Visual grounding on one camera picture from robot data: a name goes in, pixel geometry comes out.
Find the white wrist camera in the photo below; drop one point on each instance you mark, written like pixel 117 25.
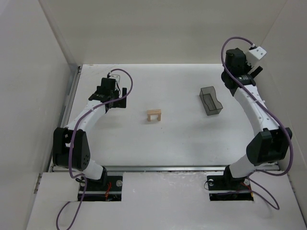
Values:
pixel 114 76
pixel 254 55

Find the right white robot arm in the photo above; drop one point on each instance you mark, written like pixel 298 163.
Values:
pixel 270 142

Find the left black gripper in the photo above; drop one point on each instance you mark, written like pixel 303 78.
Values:
pixel 119 101

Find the aluminium rail front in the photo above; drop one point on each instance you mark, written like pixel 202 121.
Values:
pixel 269 167

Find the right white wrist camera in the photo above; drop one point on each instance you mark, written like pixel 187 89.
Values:
pixel 254 55

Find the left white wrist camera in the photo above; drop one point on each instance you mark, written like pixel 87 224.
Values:
pixel 114 76

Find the smoky transparent plastic box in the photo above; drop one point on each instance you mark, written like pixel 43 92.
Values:
pixel 209 100

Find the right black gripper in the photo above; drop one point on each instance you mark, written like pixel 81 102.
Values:
pixel 255 71

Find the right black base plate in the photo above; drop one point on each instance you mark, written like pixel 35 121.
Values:
pixel 222 190

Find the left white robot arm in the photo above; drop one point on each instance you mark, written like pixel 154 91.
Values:
pixel 70 143

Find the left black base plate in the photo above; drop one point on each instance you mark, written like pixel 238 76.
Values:
pixel 108 191

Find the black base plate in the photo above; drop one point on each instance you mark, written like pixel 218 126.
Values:
pixel 222 190
pixel 108 191

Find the wood block two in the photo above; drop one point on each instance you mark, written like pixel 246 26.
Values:
pixel 154 112

